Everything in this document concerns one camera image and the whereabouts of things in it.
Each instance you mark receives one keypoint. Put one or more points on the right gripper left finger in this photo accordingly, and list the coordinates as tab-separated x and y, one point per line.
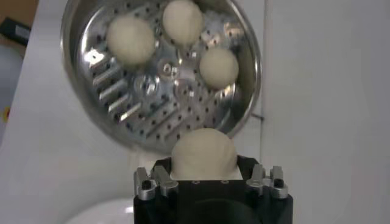
161	179

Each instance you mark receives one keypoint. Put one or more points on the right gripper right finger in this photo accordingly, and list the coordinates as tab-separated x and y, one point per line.
257	178

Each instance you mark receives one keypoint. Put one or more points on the white steamed baozi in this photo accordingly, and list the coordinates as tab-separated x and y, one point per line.
204	153
219	68
182	21
131	39

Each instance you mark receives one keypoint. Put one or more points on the stainless steel steamer basket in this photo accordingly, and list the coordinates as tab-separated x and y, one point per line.
158	106

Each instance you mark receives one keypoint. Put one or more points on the white round plate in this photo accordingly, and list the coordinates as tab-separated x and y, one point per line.
100	213

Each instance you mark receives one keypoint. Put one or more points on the black box with white label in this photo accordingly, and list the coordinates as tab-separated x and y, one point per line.
15	27

